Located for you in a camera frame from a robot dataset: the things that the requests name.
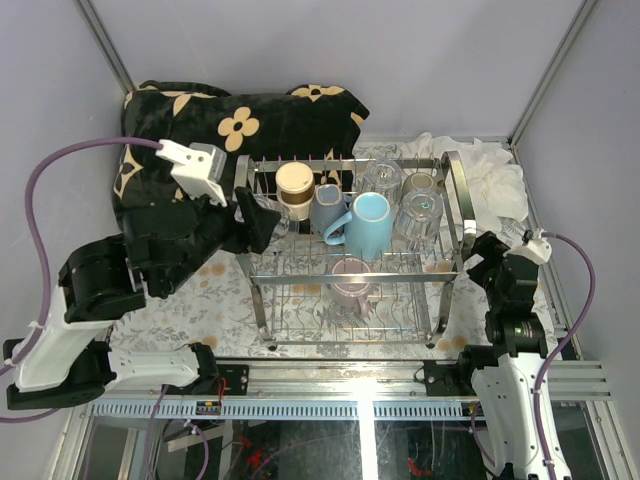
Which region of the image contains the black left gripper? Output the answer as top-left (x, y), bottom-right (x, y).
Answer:
top-left (162, 182), bottom-right (280, 292)

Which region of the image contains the clear faceted glass cup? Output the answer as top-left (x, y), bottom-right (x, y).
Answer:
top-left (236, 195), bottom-right (301, 245)

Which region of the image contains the grey textured coffee mug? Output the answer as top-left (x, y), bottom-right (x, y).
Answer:
top-left (309, 184), bottom-right (353, 236)

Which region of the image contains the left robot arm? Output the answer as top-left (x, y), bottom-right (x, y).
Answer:
top-left (3, 187), bottom-right (282, 411)

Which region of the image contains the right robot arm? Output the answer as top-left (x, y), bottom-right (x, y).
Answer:
top-left (455, 232), bottom-right (572, 479)

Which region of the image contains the stainless steel dish rack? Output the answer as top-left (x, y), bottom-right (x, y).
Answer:
top-left (237, 151), bottom-right (478, 351)

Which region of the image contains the white crumpled cloth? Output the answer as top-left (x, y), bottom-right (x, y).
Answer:
top-left (399, 132), bottom-right (529, 232)

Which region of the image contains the clear glass tumbler front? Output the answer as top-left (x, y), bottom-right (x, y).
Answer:
top-left (395, 189), bottom-right (444, 250)

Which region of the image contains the clear glass tumbler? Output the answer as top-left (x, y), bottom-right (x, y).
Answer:
top-left (358, 159), bottom-right (403, 206)
top-left (395, 189), bottom-right (444, 250)

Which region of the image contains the olive beige mug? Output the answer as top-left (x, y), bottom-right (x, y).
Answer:
top-left (401, 172), bottom-right (442, 209)

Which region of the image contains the light blue mug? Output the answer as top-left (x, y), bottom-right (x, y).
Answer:
top-left (323, 192), bottom-right (394, 262)

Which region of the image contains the black floral plush blanket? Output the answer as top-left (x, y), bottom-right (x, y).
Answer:
top-left (112, 80), bottom-right (370, 227)

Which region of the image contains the floral patterned table mat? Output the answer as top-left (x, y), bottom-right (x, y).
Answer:
top-left (107, 139), bottom-right (566, 362)

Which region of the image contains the pink mug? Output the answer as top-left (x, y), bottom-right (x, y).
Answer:
top-left (327, 257), bottom-right (374, 318)

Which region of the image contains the clear glass tumbler rear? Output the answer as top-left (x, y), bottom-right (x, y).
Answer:
top-left (358, 159), bottom-right (403, 206)

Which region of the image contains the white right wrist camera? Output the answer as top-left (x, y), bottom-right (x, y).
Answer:
top-left (519, 228), bottom-right (552, 265)

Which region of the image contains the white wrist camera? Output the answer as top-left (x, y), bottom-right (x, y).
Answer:
top-left (519, 228), bottom-right (552, 265)
top-left (156, 139), bottom-right (227, 207)

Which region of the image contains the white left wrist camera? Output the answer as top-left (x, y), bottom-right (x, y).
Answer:
top-left (156, 139), bottom-right (227, 207)

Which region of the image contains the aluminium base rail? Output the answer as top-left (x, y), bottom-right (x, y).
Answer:
top-left (87, 356), bottom-right (615, 421)

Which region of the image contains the left aluminium frame post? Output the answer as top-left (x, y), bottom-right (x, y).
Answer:
top-left (73, 0), bottom-right (136, 94)

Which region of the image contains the aluminium frame post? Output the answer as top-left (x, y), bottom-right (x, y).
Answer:
top-left (73, 0), bottom-right (136, 94)
top-left (508, 0), bottom-right (601, 147)

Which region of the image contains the right aluminium frame post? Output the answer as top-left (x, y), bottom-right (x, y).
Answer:
top-left (508, 0), bottom-right (601, 147)

